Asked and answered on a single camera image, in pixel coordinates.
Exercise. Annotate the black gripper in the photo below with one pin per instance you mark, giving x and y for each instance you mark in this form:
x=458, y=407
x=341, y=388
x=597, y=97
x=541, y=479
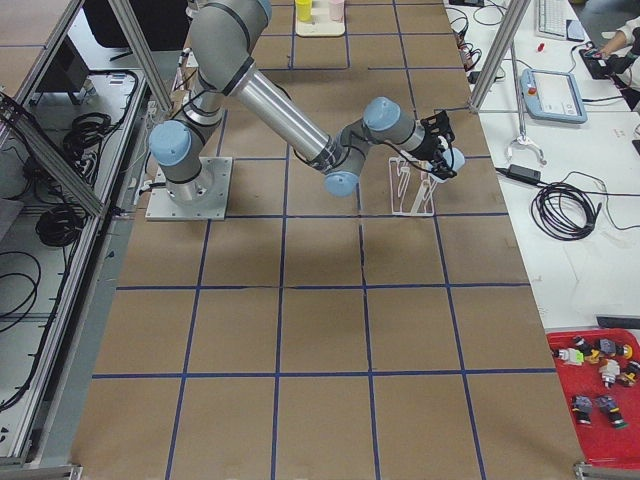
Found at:
x=429, y=146

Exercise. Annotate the light blue cup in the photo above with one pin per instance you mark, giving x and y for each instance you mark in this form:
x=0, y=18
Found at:
x=446, y=164

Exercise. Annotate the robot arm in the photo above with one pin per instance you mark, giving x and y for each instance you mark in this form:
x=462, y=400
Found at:
x=222, y=36

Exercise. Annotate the pink cup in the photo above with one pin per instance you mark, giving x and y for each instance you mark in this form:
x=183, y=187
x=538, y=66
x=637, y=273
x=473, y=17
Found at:
x=336, y=10

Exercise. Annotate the yellow cup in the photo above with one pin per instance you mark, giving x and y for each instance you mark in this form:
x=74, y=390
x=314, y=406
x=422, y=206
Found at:
x=303, y=10

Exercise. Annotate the black power adapter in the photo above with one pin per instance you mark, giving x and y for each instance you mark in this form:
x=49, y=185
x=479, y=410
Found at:
x=521, y=174

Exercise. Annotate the reacher grabber tool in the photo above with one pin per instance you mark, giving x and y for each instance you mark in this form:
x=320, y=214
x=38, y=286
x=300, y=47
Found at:
x=522, y=141

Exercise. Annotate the teach pendant tablet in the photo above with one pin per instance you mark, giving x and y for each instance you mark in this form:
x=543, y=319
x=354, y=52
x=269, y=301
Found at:
x=552, y=96

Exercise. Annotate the cream serving tray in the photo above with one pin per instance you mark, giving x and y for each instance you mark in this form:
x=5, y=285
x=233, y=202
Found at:
x=320, y=25

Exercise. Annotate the white keyboard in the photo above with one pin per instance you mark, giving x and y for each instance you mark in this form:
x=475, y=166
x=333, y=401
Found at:
x=550, y=19

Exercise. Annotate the red parts tray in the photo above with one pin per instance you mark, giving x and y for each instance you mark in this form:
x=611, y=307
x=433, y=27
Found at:
x=599, y=375

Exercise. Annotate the white wire cup rack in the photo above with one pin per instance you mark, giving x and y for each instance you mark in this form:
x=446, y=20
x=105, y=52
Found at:
x=411, y=191

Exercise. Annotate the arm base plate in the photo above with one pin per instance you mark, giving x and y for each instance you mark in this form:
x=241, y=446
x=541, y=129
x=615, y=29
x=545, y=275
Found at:
x=205, y=198

